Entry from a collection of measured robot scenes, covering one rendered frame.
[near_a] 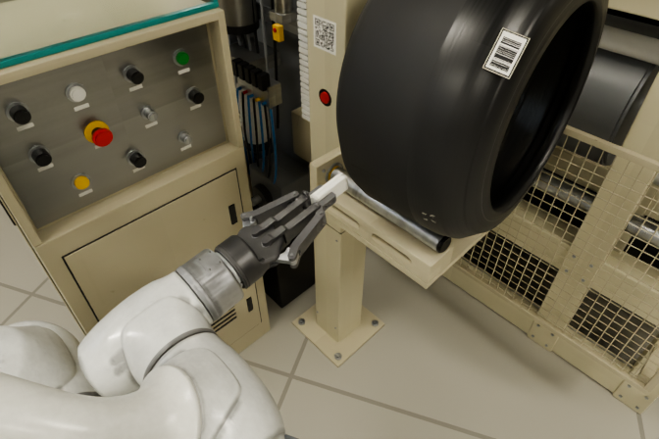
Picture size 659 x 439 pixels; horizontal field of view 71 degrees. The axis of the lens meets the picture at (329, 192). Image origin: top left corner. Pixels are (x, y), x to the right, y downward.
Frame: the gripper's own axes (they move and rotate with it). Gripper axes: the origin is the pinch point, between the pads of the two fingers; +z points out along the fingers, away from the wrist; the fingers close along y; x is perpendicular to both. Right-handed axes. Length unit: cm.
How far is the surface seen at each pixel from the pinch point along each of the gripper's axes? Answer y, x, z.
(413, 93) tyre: -4.3, -12.4, 15.3
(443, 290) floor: 15, 125, 66
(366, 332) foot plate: 23, 118, 26
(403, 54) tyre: -0.2, -16.4, 17.9
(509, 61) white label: -14.8, -18.0, 22.8
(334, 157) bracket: 25.4, 23.4, 23.1
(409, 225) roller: -0.7, 26.7, 20.2
